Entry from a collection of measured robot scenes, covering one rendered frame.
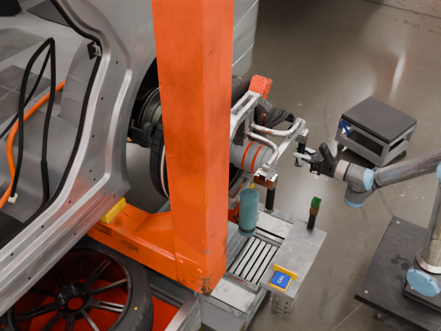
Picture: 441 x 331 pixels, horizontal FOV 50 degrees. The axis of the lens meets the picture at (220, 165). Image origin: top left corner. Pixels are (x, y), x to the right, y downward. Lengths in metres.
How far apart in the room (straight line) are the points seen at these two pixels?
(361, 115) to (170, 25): 2.33
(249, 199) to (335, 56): 2.86
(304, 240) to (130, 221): 0.85
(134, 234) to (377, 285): 1.21
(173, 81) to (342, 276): 1.83
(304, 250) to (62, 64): 1.52
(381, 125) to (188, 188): 2.01
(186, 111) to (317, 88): 2.95
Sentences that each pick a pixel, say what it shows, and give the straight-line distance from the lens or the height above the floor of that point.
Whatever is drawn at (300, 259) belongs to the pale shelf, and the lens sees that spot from 2.31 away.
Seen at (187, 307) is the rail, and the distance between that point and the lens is 2.21.
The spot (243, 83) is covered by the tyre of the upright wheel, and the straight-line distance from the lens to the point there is 2.10.
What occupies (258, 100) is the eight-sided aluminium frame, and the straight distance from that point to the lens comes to 2.08.
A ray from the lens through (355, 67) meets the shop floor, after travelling 4.64.
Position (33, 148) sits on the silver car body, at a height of 1.01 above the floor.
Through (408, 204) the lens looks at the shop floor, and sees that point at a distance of 3.36.
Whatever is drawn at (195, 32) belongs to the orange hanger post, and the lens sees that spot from 1.23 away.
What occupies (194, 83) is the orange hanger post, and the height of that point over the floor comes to 1.58.
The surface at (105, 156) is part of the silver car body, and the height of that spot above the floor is 1.01.
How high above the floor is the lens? 2.29
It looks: 43 degrees down
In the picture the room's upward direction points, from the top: 1 degrees clockwise
